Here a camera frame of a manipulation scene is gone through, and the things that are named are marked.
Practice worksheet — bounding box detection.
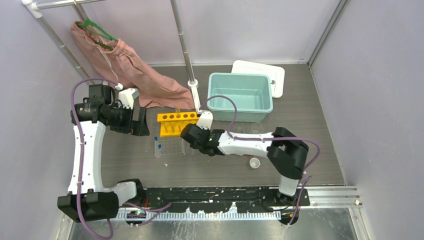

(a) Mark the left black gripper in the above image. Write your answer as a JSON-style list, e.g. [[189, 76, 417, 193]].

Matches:
[[107, 102, 149, 136]]

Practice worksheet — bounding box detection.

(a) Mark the blue capped tube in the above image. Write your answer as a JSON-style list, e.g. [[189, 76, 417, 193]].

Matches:
[[154, 136, 159, 158], [156, 144, 162, 158]]

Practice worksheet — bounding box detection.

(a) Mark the small glass flask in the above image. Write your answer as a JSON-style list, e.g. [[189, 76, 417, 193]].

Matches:
[[233, 126, 245, 134]]

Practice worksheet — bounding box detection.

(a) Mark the large clear test tube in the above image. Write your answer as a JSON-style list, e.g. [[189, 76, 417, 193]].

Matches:
[[175, 107, 181, 118]]

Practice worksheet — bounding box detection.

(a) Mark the glass beaker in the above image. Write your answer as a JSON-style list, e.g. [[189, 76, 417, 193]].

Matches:
[[251, 122, 264, 134]]

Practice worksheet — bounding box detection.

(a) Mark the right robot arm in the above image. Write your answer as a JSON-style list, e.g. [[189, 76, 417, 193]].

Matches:
[[180, 123, 309, 206]]

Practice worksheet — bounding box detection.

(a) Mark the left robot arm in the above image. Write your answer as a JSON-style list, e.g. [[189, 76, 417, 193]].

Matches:
[[57, 84, 150, 223]]

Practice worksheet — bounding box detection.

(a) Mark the yellow test tube rack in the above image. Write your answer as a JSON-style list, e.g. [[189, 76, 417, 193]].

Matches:
[[156, 111, 200, 138]]

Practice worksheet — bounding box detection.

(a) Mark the clear well plate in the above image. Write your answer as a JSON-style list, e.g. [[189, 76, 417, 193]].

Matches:
[[157, 137, 185, 159]]

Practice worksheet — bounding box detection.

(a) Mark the small white cup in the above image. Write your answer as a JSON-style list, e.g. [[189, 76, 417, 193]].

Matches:
[[249, 157, 261, 169]]

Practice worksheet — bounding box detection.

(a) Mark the pink cloth garment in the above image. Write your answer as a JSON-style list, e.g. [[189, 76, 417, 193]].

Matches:
[[70, 22, 195, 110]]

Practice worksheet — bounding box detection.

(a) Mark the white bin lid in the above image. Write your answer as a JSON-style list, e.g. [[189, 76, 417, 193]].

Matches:
[[230, 60, 286, 99]]

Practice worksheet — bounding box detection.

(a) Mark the metal clothes rack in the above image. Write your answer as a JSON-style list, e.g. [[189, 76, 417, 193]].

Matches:
[[21, 0, 202, 114]]

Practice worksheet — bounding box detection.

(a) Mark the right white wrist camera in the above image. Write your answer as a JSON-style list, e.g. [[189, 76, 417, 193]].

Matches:
[[196, 110, 214, 130]]

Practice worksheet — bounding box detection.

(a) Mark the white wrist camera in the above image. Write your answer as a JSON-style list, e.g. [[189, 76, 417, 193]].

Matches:
[[196, 110, 214, 130], [115, 83, 140, 110]]

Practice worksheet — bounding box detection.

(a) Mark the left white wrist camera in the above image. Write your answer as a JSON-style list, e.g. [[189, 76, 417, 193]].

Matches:
[[115, 83, 140, 110]]

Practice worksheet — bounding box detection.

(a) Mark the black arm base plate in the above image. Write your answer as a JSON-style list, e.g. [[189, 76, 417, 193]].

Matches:
[[129, 186, 311, 214]]

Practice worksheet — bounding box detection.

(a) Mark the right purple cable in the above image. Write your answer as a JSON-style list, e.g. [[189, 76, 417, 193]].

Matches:
[[197, 95, 322, 228]]

